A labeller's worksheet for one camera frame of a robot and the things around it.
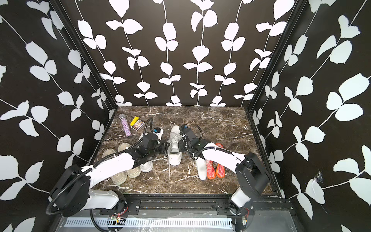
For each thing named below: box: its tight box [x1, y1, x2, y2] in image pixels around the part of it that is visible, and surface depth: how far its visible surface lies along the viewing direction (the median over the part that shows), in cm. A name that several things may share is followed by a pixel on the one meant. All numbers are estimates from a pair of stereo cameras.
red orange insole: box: [206, 159, 216, 180], surface depth 88 cm
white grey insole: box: [195, 158, 208, 181], surface depth 89 cm
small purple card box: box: [130, 119, 146, 131], surface depth 109 cm
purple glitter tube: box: [118, 113, 132, 139], surface depth 106 cm
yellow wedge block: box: [129, 116, 140, 127], surface depth 113 cm
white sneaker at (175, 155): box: [166, 125, 185, 166], surface depth 88 cm
